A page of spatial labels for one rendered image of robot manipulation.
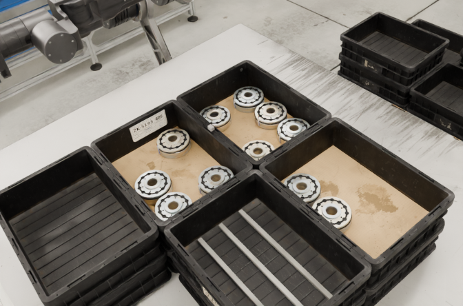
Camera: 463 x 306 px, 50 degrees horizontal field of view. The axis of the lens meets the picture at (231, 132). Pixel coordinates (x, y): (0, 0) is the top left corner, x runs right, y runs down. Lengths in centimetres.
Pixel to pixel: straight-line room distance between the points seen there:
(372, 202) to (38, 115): 233
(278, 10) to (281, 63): 179
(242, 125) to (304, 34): 202
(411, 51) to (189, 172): 144
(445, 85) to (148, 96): 139
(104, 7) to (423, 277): 102
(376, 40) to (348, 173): 126
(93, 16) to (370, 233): 83
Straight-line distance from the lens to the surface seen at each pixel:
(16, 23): 94
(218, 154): 143
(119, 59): 351
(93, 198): 147
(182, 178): 144
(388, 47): 255
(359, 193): 139
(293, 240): 129
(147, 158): 153
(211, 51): 215
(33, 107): 332
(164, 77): 205
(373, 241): 130
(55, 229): 144
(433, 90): 250
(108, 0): 98
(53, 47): 88
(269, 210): 134
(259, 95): 163
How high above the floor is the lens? 189
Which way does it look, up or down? 43 degrees down
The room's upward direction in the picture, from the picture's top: 7 degrees counter-clockwise
